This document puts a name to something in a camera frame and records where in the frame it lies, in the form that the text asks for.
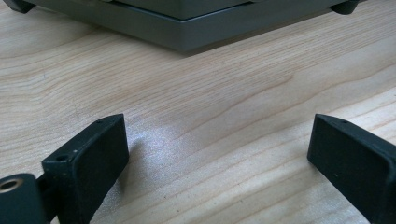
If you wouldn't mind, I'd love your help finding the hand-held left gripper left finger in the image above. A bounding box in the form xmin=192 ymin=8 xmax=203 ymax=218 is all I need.
xmin=41 ymin=113 xmax=130 ymax=224

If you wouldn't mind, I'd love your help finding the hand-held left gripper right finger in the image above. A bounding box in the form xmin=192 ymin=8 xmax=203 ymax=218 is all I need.
xmin=306 ymin=113 xmax=396 ymax=224

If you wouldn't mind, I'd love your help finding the dark grey corner rack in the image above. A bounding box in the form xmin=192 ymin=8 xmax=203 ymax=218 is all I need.
xmin=3 ymin=0 xmax=362 ymax=54

